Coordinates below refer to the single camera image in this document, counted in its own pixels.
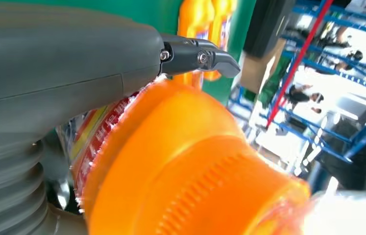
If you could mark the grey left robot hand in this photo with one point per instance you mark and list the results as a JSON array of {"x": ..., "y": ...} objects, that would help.
[{"x": 56, "y": 65}]

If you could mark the orange detergent bottle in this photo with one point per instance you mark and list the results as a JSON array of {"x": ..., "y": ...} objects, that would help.
[
  {"x": 186, "y": 162},
  {"x": 226, "y": 22},
  {"x": 192, "y": 19}
]

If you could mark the brown cardboard box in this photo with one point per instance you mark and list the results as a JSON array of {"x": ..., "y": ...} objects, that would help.
[{"x": 257, "y": 71}]

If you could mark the black zip case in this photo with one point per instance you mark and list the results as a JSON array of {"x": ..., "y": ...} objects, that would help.
[{"x": 267, "y": 26}]

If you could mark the red pole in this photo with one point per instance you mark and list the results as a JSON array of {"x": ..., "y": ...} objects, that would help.
[{"x": 299, "y": 61}]

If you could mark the person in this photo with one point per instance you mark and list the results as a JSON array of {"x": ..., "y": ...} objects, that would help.
[
  {"x": 303, "y": 97},
  {"x": 348, "y": 60}
]

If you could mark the blue metal shelving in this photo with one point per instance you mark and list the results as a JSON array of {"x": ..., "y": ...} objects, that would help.
[{"x": 364, "y": 129}]

